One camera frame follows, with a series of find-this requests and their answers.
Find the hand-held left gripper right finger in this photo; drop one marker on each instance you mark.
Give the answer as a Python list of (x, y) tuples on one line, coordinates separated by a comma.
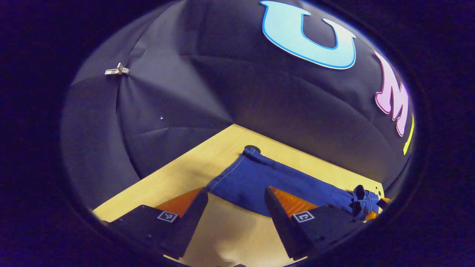
[(284, 230)]

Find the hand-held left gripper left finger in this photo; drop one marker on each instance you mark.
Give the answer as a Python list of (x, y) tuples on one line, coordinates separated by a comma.
[(187, 226)]

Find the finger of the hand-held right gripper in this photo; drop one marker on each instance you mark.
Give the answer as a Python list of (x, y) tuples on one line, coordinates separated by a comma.
[(372, 216)]

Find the blue jeans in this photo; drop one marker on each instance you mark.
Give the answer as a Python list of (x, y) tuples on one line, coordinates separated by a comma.
[(252, 181)]

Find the black round table grommet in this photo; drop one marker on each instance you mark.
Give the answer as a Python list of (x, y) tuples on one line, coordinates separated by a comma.
[(256, 147)]

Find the black backdrop cloth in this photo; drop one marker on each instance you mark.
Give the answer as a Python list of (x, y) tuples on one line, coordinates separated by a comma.
[(222, 74)]

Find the small white clip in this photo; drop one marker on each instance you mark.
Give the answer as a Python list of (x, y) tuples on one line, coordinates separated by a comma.
[(117, 70)]

